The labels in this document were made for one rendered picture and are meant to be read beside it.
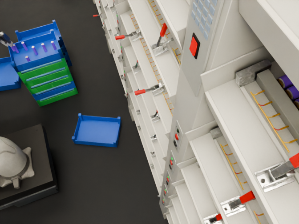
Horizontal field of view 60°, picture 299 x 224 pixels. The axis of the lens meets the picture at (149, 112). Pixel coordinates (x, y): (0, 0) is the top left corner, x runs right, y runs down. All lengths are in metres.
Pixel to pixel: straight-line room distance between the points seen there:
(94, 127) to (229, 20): 1.64
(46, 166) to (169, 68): 1.05
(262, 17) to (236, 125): 0.18
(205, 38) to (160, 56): 0.36
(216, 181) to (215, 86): 0.22
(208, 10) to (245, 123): 0.17
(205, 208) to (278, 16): 0.57
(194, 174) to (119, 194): 1.00
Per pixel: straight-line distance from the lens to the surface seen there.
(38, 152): 1.61
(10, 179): 1.58
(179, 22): 0.53
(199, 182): 0.75
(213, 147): 0.58
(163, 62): 0.71
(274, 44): 0.28
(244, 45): 0.38
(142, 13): 0.85
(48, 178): 1.53
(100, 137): 1.86
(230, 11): 0.32
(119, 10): 1.15
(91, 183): 1.76
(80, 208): 1.74
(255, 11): 0.29
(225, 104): 0.42
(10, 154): 1.42
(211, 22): 0.35
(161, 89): 0.87
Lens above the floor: 1.65
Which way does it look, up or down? 59 degrees down
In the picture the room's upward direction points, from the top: straight up
